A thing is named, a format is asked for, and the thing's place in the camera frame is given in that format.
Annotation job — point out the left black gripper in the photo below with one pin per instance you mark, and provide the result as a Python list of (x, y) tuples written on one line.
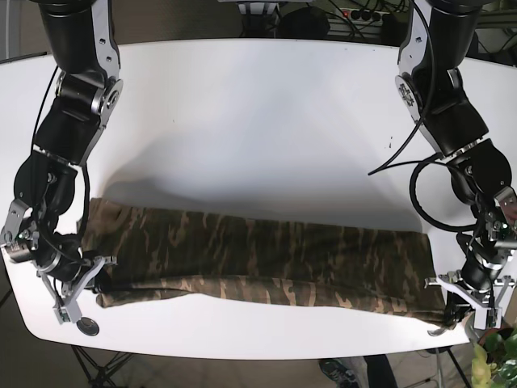
[(477, 288)]

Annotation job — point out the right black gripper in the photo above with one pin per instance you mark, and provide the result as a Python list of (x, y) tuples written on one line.
[(66, 280)]

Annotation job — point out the camouflage pattern T-shirt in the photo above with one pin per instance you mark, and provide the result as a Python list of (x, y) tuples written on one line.
[(163, 254)]

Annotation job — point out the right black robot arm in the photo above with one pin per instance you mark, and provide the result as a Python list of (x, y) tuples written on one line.
[(87, 87)]

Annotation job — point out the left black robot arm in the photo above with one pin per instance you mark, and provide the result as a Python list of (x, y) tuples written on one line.
[(431, 86)]

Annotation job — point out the left silver table grommet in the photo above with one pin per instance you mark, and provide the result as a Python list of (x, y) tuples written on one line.
[(88, 326)]

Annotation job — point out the silver table grommet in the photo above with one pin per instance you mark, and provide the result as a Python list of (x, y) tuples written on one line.
[(88, 326), (438, 331)]

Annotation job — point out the right silver table grommet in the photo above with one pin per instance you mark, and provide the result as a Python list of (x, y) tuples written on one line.
[(438, 331)]

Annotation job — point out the green potted plant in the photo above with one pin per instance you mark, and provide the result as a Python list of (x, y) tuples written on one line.
[(494, 361)]

